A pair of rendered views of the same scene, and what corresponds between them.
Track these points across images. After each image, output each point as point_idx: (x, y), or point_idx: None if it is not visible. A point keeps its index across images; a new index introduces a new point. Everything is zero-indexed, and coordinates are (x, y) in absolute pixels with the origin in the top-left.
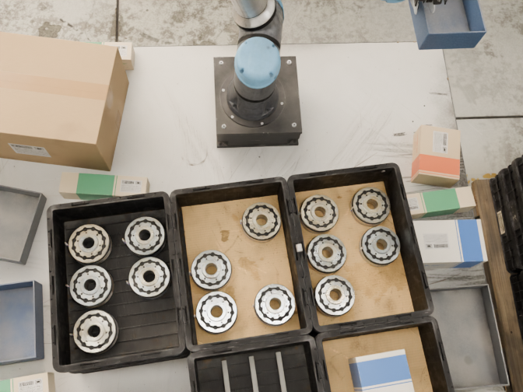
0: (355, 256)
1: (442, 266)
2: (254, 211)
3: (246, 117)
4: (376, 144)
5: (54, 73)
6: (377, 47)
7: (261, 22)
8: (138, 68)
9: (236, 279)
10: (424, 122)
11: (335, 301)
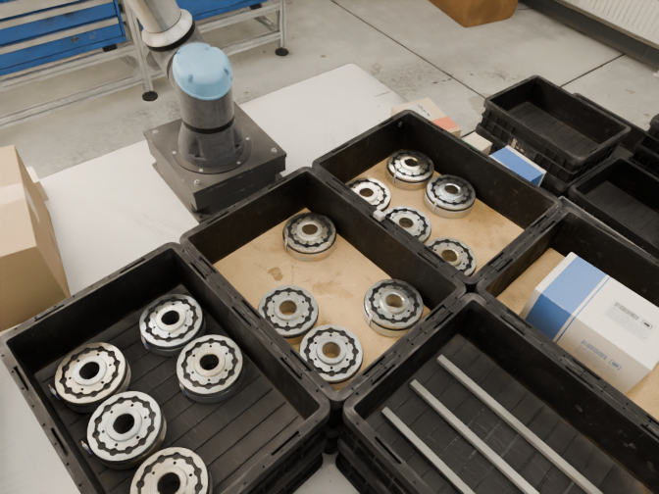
0: (432, 220)
1: None
2: (293, 226)
3: (218, 162)
4: None
5: None
6: (301, 85)
7: (184, 28)
8: (55, 196)
9: (326, 310)
10: (389, 117)
11: (456, 261)
